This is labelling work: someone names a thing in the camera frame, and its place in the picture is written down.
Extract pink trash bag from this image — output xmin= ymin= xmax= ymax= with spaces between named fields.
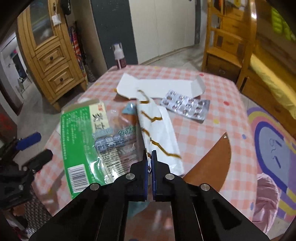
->
xmin=252 ymin=173 xmax=280 ymax=234

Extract clear plastic snack wrapper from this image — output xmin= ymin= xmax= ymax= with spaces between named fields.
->
xmin=90 ymin=102 xmax=141 ymax=184

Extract white flattened cardboard box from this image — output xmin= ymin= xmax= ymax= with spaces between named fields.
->
xmin=116 ymin=73 xmax=206 ymax=99

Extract rainbow floor rug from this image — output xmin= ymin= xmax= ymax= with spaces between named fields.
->
xmin=247 ymin=107 xmax=295 ymax=223

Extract pink checkered tablecloth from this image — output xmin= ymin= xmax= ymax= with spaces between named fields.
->
xmin=32 ymin=64 xmax=258 ymax=241

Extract wooden bed with yellow sheet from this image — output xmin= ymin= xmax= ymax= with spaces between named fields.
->
xmin=241 ymin=1 xmax=295 ymax=137

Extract brown leather sheath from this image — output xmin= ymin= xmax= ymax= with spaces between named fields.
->
xmin=183 ymin=133 xmax=231 ymax=192

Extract white grey wardrobe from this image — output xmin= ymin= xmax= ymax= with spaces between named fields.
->
xmin=90 ymin=1 xmax=200 ymax=68

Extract white spray bottle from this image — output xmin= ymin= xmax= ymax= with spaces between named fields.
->
xmin=112 ymin=43 xmax=126 ymax=69

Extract green medicine box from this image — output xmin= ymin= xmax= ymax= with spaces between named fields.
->
xmin=60 ymin=98 xmax=110 ymax=198

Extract black hanging bag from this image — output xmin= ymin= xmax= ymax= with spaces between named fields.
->
xmin=60 ymin=0 xmax=71 ymax=16

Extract silver pill blister pack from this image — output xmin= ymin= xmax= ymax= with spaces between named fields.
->
xmin=160 ymin=90 xmax=210 ymax=123

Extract green puffer jacket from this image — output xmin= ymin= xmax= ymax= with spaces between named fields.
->
xmin=271 ymin=7 xmax=295 ymax=42

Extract wooden stair drawers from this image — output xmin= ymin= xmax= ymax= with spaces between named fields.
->
xmin=202 ymin=1 xmax=257 ymax=89

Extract wooden drawer cabinet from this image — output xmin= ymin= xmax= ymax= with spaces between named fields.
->
xmin=16 ymin=1 xmax=87 ymax=111

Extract white paper bag brown lines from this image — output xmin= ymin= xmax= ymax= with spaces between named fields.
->
xmin=136 ymin=90 xmax=185 ymax=176

